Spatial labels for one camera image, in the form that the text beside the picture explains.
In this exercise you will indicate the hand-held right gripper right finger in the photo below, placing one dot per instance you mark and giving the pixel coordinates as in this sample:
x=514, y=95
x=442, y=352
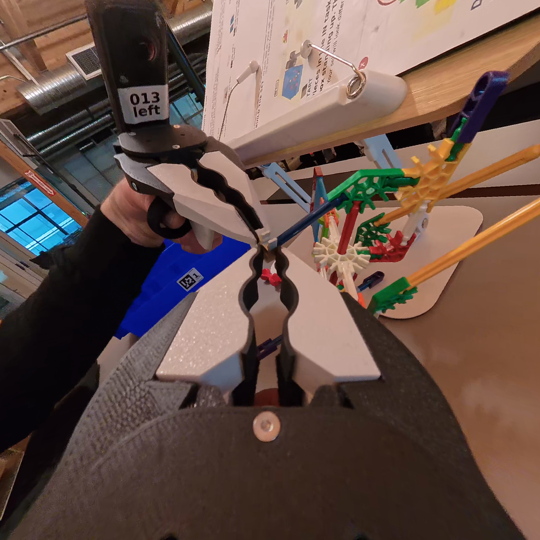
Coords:
x=333, y=337

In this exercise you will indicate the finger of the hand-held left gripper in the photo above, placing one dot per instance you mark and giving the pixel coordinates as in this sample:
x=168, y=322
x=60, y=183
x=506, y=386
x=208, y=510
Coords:
x=240, y=181
x=190, y=194

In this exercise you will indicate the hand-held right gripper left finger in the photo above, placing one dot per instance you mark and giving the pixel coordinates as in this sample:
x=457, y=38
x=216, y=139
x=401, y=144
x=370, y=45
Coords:
x=206, y=337

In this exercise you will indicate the colourful toy construction model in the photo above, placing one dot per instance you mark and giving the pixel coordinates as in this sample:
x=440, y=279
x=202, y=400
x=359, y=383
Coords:
x=426, y=185

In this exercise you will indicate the person's left forearm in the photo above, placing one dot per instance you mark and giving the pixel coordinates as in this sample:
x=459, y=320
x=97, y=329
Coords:
x=63, y=316

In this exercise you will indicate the person's left hand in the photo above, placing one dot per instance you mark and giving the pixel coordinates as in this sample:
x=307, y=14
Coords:
x=126, y=215

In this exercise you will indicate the white air vent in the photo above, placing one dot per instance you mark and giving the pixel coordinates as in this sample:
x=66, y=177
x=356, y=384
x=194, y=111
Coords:
x=84, y=61

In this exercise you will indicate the blue plastic bin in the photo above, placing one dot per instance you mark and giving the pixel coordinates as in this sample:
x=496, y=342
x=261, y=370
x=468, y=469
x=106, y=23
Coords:
x=160, y=295

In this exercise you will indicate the white tilted reading stand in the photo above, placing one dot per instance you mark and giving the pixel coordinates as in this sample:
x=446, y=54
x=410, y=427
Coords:
x=295, y=130

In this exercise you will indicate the red toy connector piece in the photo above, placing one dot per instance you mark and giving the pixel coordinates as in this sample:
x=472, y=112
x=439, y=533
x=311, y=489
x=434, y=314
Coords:
x=266, y=276

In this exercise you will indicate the window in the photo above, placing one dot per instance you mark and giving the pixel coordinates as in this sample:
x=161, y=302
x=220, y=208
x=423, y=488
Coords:
x=29, y=223

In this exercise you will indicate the printed instruction sheet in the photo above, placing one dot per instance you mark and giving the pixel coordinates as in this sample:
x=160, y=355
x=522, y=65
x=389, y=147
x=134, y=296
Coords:
x=379, y=33

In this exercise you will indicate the silver ventilation duct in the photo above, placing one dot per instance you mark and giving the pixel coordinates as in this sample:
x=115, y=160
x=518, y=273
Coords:
x=50, y=84

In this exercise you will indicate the red wall sign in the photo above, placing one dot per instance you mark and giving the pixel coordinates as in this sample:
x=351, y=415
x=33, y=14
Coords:
x=40, y=182

